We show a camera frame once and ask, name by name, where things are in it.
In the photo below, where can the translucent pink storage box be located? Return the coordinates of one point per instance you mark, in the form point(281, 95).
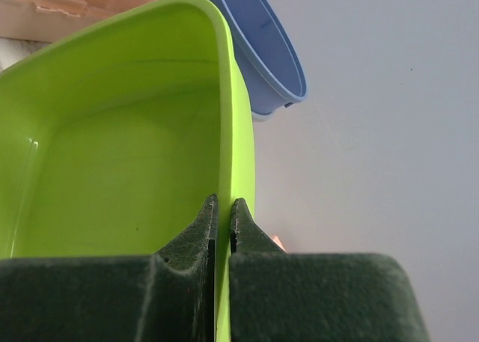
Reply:
point(50, 20)

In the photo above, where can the green plastic tray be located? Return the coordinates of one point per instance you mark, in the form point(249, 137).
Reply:
point(112, 138)

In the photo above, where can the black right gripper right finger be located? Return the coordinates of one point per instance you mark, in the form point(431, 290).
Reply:
point(279, 296)

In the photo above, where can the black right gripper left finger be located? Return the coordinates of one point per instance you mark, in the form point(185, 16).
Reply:
point(169, 295)

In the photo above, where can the light blue plastic bucket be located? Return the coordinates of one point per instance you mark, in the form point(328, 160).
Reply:
point(243, 17)

